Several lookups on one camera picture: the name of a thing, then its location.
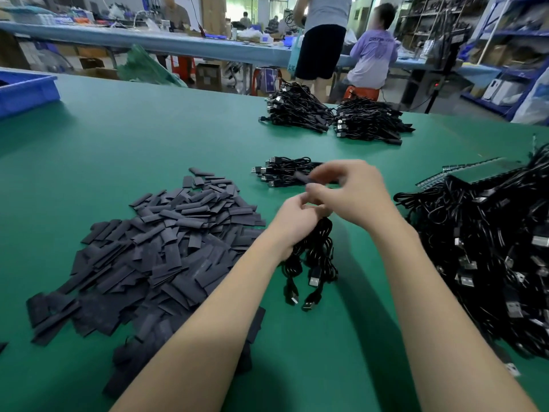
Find blue metal shelving rack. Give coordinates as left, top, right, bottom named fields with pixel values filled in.
left=463, top=0, right=549, bottom=122

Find green circuit board panel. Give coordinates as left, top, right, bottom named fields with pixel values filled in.
left=416, top=156, right=526, bottom=191

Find joined bunch of black cables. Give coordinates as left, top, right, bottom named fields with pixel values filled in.
left=279, top=217, right=340, bottom=313

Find bundle of black cables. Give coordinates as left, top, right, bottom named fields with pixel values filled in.
left=260, top=80, right=336, bottom=134
left=333, top=97, right=416, bottom=146

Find long blue work table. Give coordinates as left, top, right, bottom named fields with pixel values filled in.
left=0, top=21, right=504, bottom=88

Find person's left forearm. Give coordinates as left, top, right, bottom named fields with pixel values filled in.
left=112, top=240, right=297, bottom=412

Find orange plastic stool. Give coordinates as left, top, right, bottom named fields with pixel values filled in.
left=343, top=85, right=381, bottom=103

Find blue plastic bin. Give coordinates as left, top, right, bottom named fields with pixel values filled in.
left=0, top=70, right=61, bottom=120

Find heap of finished black cables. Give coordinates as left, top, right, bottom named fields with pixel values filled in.
left=252, top=156, right=325, bottom=189

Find black tripod stand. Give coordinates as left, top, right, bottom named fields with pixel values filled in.
left=403, top=21, right=473, bottom=113

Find green plastic bag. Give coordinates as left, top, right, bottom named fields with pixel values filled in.
left=116, top=44, right=188, bottom=88

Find large pile of black cables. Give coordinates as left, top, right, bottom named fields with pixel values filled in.
left=395, top=143, right=549, bottom=361

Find person's right hand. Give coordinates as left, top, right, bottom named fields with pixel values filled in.
left=302, top=159, right=401, bottom=237

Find person's right forearm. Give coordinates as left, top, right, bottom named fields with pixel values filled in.
left=373, top=214, right=539, bottom=412

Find person's left hand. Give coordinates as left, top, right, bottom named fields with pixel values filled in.
left=260, top=193, right=332, bottom=264

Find small upright cardboard box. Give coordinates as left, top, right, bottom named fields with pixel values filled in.
left=196, top=62, right=224, bottom=92

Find pile of black sleeve strips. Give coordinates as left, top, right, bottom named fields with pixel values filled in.
left=26, top=167, right=269, bottom=400

